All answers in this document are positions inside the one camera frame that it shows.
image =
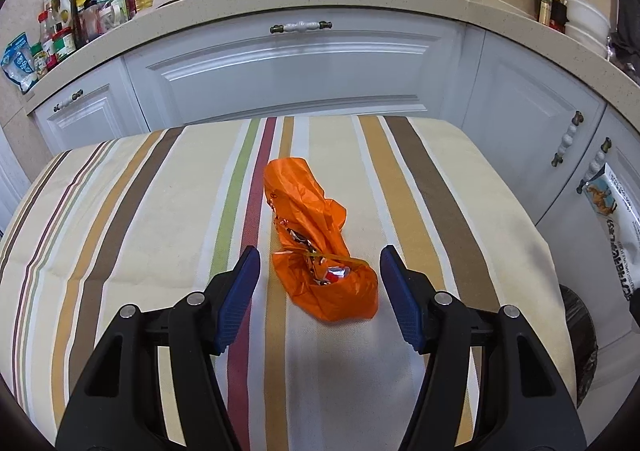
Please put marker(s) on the dark trash bin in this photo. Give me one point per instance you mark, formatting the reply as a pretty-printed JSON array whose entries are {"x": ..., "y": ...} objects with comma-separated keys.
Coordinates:
[{"x": 580, "y": 346}]

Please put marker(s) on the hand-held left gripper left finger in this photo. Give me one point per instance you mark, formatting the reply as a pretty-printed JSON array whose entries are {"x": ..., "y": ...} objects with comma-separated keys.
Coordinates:
[{"x": 240, "y": 296}]

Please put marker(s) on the long white printed packet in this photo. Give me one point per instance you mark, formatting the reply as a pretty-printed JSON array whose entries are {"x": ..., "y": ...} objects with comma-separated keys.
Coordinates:
[{"x": 617, "y": 231}]

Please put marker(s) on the clear bag with dark contents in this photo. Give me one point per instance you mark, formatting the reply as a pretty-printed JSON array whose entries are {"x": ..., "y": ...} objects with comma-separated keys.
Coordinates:
[{"x": 615, "y": 51}]

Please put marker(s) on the blue white pouch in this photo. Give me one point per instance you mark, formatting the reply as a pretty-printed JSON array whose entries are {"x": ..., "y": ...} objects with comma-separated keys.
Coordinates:
[{"x": 20, "y": 63}]

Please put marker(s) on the striped tablecloth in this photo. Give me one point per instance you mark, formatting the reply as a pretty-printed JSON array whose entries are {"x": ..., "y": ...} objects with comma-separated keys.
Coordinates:
[{"x": 125, "y": 211}]

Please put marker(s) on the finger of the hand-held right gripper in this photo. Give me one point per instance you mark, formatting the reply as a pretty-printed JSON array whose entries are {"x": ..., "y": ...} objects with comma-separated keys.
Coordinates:
[{"x": 635, "y": 308}]

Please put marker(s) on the white kitchen cabinet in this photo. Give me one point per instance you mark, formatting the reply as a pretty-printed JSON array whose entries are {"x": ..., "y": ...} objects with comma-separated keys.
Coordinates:
[{"x": 300, "y": 76}]

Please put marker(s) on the person's dark clothing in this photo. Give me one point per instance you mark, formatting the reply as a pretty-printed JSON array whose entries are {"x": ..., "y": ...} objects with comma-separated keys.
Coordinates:
[{"x": 630, "y": 21}]

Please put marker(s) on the stack of white bowls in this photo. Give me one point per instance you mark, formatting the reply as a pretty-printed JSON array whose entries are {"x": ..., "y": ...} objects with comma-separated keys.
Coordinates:
[{"x": 587, "y": 23}]

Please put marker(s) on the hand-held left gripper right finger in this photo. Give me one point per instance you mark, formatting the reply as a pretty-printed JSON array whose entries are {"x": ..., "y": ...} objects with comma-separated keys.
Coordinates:
[{"x": 400, "y": 296}]

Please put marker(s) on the group of condiment bottles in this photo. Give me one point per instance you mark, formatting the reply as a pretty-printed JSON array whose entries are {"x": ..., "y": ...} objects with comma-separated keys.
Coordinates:
[{"x": 100, "y": 11}]

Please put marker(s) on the orange plastic bag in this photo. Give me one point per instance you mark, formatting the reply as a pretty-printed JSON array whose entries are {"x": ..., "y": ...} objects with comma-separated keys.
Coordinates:
[{"x": 310, "y": 211}]

